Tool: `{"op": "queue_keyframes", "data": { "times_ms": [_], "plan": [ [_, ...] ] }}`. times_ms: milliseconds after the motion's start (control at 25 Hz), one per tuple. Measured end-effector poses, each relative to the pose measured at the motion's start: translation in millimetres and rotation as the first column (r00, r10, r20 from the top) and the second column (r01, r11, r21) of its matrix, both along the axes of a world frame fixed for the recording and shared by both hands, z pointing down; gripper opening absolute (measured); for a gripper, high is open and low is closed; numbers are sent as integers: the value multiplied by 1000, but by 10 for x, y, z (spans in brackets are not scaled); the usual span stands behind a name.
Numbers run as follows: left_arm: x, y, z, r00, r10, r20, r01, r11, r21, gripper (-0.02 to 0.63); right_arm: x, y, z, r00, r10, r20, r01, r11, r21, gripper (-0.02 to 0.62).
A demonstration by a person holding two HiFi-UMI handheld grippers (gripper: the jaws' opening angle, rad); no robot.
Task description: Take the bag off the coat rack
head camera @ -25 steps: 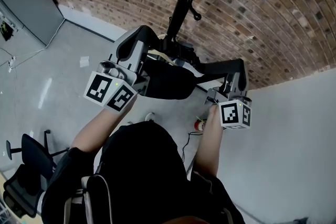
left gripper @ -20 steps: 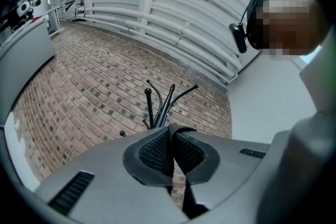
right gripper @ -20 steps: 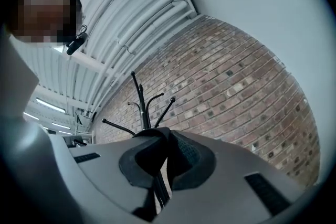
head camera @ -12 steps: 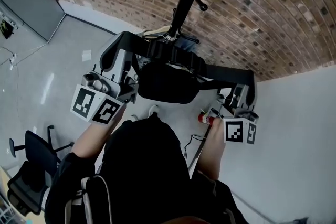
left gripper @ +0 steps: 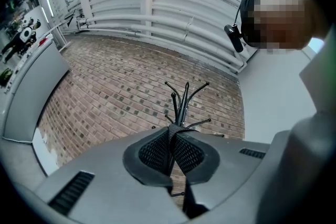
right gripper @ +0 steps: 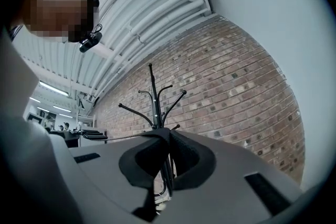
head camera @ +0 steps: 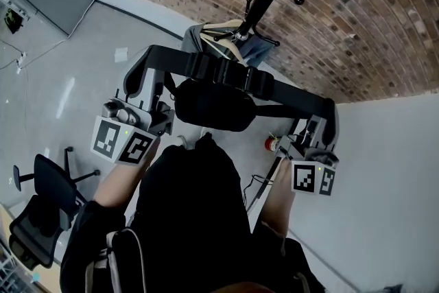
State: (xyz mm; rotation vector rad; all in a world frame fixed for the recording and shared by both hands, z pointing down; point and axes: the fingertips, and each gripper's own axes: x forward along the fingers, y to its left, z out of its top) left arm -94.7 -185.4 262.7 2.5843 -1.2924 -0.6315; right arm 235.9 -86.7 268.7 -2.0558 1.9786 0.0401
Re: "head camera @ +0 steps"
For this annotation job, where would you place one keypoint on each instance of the person's black clothing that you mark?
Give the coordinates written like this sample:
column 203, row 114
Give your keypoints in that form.
column 195, row 216

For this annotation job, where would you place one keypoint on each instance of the black office chair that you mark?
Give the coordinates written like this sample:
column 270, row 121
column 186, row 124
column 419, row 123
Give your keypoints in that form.
column 48, row 202

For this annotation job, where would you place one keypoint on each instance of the white paper sheet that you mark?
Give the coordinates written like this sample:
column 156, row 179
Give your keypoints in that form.
column 121, row 55

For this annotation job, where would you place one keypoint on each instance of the green and black device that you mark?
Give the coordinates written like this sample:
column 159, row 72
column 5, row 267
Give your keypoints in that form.
column 13, row 20

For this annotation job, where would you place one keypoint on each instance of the black bag with white trim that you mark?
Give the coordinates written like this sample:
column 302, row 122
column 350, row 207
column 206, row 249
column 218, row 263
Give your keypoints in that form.
column 118, row 250

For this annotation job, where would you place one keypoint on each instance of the red fire extinguisher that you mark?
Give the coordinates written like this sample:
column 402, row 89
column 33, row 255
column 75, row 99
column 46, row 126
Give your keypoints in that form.
column 271, row 144

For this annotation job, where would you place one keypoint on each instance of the white power strip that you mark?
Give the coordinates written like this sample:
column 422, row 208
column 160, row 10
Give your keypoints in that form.
column 21, row 61

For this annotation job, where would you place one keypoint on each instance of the person's right forearm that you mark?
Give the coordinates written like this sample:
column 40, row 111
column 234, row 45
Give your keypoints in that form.
column 278, row 202

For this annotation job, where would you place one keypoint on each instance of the person's left forearm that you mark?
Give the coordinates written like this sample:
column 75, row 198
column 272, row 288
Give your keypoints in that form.
column 120, row 182

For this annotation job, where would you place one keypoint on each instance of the black waist bag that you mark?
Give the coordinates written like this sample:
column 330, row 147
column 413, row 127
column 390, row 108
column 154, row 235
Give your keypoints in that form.
column 212, row 106

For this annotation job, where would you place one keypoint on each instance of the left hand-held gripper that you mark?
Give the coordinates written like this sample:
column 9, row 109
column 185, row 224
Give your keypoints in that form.
column 116, row 137

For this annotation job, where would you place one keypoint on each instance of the person's white shoe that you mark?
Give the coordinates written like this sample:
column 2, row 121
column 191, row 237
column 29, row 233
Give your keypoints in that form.
column 181, row 141

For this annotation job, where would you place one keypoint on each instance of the blue grey garment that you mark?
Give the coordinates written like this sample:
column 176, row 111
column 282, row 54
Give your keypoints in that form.
column 257, row 49

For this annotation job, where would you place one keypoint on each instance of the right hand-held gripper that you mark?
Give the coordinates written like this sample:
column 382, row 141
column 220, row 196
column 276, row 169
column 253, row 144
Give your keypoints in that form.
column 305, row 178

